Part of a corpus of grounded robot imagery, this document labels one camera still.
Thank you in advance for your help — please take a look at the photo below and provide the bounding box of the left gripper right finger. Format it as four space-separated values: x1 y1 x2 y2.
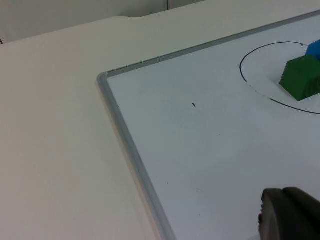
282 186 320 221

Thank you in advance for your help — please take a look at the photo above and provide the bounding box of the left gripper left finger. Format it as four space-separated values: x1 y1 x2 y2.
257 188 320 240

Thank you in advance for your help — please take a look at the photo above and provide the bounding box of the green cube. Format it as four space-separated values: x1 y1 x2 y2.
279 54 320 102

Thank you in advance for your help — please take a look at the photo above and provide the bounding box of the blue cube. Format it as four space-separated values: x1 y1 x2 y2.
305 39 320 61

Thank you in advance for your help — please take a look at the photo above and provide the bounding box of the grey-framed whiteboard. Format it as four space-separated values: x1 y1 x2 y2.
96 9 320 240

